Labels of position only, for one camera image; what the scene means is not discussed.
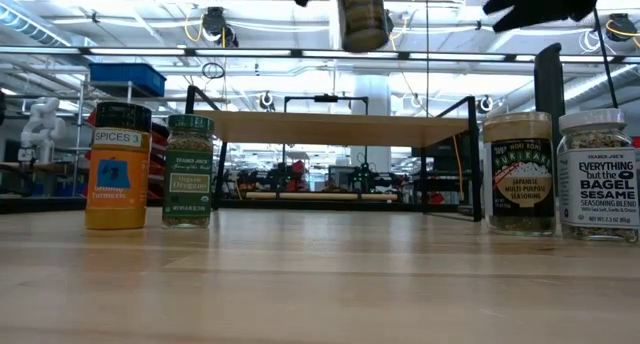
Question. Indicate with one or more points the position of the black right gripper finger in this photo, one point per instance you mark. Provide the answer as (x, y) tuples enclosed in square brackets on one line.
[(507, 1), (522, 19)]

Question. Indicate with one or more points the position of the blue plastic bin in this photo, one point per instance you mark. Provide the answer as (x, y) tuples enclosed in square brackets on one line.
[(127, 79)]

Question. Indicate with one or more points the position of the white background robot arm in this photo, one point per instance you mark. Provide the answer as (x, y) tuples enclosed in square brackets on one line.
[(42, 124)]

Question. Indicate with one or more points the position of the red angled storage bin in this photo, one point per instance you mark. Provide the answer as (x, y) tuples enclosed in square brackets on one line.
[(156, 164), (159, 134), (155, 191)]

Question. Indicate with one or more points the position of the wooden shelf with black frame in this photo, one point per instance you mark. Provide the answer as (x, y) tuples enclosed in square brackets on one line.
[(325, 129)]

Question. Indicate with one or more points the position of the black rig with red parts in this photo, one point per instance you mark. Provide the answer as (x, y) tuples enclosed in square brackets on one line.
[(290, 176)]

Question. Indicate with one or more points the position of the yellow-lidded chili onion jar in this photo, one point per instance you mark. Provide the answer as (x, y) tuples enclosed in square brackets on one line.
[(361, 19)]

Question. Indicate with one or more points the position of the black upright post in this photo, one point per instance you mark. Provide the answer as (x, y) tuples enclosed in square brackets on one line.
[(547, 84)]

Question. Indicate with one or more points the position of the blue crate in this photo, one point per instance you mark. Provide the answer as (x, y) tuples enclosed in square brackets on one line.
[(69, 189)]

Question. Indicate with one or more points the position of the overhead light rail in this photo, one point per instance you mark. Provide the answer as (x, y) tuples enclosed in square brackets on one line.
[(500, 57)]

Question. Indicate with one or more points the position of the brown background workbench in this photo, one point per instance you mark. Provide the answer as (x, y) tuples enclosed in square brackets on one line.
[(30, 167)]

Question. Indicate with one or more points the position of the orange turmeric spice jar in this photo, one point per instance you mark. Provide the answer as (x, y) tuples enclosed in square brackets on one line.
[(117, 184)]

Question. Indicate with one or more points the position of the furikake seasoning jar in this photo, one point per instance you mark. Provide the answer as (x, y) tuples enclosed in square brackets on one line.
[(522, 184)]

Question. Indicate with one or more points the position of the grey metal storage rack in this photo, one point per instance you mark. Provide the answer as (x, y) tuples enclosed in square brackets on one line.
[(78, 134)]

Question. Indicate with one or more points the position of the green oregano spice jar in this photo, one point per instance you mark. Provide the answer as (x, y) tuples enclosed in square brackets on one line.
[(188, 184)]

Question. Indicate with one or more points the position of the black rig with green lights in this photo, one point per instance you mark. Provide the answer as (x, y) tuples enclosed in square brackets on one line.
[(365, 176)]

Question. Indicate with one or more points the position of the white-lidded bagel seasoning jar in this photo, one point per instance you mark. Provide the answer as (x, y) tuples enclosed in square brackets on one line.
[(597, 189)]

